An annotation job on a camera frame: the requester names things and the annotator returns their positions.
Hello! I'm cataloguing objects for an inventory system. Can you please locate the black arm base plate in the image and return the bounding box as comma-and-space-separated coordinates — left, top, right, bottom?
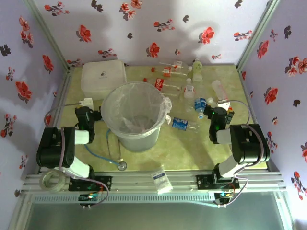
69, 175, 113, 192
196, 174, 240, 190

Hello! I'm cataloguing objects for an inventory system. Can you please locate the grey slotted cable duct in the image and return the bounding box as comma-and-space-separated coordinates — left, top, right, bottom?
32, 195, 216, 204

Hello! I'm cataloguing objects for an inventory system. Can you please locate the lavender right arm cable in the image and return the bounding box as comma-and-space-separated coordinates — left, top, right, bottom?
217, 99, 266, 208

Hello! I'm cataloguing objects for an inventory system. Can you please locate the blue stethoscope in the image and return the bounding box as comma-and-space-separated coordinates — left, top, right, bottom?
83, 128, 128, 171

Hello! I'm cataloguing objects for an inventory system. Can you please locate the green drink bottle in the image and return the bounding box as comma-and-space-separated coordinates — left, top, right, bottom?
191, 57, 204, 82

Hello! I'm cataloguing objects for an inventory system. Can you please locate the clear bottle blue label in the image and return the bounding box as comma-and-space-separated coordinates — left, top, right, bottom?
193, 97, 207, 120
166, 116, 200, 132

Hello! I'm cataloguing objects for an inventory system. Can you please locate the red-cap bottle orange label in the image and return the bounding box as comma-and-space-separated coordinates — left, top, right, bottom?
151, 67, 188, 77

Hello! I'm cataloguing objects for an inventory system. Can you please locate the small circuit board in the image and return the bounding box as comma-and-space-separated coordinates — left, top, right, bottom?
79, 193, 100, 209
214, 191, 235, 208

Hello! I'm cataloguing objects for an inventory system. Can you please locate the grey mesh waste bin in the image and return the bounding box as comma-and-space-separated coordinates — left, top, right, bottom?
100, 81, 172, 153

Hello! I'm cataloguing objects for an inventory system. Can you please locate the clear tape roll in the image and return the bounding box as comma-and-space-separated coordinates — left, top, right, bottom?
39, 169, 65, 192

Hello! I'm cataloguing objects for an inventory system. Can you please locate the white plastic storage box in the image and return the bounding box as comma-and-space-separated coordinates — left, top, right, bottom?
80, 59, 127, 100

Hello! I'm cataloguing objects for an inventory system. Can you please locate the lavender left arm cable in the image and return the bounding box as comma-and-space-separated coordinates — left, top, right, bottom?
44, 102, 110, 208

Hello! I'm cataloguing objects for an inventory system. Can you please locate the lavender arm cable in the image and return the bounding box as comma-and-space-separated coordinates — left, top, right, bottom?
44, 102, 110, 208
217, 99, 266, 208

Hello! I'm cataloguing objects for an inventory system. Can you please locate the small white blue-label packet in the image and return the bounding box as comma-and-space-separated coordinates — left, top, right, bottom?
151, 166, 173, 195

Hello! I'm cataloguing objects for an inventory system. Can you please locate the clear bottle red-white label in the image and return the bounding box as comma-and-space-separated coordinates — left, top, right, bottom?
159, 58, 194, 72

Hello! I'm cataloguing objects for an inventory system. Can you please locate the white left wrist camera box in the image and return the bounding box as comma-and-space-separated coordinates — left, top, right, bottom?
80, 97, 94, 108

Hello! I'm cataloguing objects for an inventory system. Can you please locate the red-cap cola bottle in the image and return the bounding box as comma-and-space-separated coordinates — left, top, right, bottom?
143, 77, 182, 96

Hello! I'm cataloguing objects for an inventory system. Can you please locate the aluminium frame post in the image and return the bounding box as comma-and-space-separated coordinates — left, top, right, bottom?
236, 0, 281, 71
25, 0, 71, 72

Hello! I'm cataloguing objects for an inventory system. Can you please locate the aluminium table rail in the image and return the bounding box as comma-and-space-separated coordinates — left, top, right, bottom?
23, 170, 287, 192

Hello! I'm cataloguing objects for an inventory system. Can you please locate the clear plastic bin liner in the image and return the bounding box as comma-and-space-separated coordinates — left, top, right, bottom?
100, 81, 173, 135

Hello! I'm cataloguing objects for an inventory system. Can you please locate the small white-cap bottle red label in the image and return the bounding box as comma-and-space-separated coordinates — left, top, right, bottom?
183, 78, 195, 99

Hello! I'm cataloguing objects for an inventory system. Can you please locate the clear unlabelled plastic bottle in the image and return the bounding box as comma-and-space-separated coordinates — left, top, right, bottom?
211, 80, 228, 101

